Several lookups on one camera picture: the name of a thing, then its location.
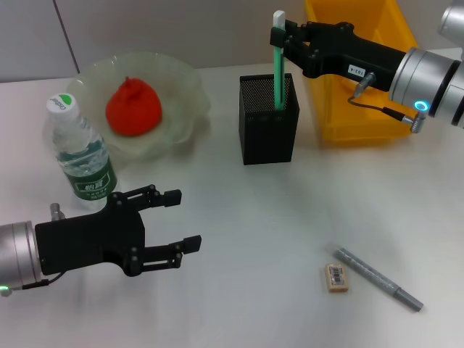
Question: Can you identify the yellow plastic storage bin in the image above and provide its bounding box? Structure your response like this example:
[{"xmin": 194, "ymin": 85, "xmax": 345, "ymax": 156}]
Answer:
[{"xmin": 303, "ymin": 0, "xmax": 421, "ymax": 141}]

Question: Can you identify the grey marker pen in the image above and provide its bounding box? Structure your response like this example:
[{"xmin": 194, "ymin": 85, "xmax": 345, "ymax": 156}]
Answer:
[{"xmin": 331, "ymin": 246, "xmax": 425, "ymax": 312}]

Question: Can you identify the gripper cable with plug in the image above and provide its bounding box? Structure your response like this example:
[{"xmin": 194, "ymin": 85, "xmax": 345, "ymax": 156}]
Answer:
[
  {"xmin": 347, "ymin": 71, "xmax": 431, "ymax": 135},
  {"xmin": 0, "ymin": 202, "xmax": 66, "ymax": 298}
]

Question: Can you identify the left gripper cable with plug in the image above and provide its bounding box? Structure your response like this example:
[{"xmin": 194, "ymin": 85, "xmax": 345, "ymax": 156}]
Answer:
[{"xmin": 0, "ymin": 202, "xmax": 66, "ymax": 298}]

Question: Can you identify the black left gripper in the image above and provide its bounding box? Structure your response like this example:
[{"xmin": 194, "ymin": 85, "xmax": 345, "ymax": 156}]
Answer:
[{"xmin": 34, "ymin": 184, "xmax": 203, "ymax": 278}]

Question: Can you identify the beige eraser with barcode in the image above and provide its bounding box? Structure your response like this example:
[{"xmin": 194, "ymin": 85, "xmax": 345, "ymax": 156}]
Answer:
[{"xmin": 322, "ymin": 263, "xmax": 352, "ymax": 294}]

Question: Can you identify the black mesh pen holder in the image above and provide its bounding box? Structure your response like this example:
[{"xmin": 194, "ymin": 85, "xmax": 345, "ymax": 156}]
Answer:
[{"xmin": 239, "ymin": 72, "xmax": 301, "ymax": 166}]

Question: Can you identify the translucent wavy fruit plate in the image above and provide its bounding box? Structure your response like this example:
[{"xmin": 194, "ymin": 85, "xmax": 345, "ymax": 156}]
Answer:
[{"xmin": 67, "ymin": 51, "xmax": 212, "ymax": 162}]

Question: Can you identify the right gripper cable with plug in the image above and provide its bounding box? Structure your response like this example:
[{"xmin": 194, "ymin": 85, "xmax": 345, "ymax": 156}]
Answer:
[{"xmin": 347, "ymin": 71, "xmax": 431, "ymax": 135}]

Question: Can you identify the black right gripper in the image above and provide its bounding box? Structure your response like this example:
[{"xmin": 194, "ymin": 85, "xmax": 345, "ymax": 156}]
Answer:
[{"xmin": 269, "ymin": 20, "xmax": 407, "ymax": 92}]

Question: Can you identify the clear green-label water bottle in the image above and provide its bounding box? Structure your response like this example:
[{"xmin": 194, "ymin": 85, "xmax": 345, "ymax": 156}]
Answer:
[{"xmin": 45, "ymin": 92, "xmax": 121, "ymax": 211}]

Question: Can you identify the red-orange fruit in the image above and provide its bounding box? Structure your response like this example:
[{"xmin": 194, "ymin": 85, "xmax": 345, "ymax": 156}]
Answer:
[{"xmin": 104, "ymin": 75, "xmax": 163, "ymax": 138}]

